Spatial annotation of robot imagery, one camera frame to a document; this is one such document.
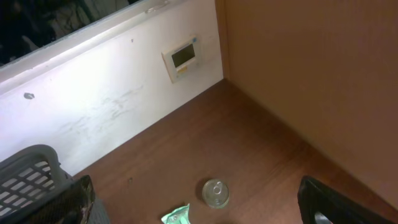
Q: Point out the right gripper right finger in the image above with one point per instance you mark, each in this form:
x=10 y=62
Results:
x=319 y=203

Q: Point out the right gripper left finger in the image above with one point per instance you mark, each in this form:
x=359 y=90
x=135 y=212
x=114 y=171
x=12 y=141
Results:
x=71 y=203

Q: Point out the teal white wipes pack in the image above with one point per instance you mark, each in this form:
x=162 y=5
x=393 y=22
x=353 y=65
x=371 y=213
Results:
x=178 y=216

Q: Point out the grey plastic basket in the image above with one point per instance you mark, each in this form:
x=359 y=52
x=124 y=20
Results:
x=31 y=174

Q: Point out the silver tin can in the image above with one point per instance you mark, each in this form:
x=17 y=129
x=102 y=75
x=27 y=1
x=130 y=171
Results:
x=215 y=193

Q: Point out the white wall thermostat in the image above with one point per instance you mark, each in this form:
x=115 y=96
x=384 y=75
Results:
x=183 y=58

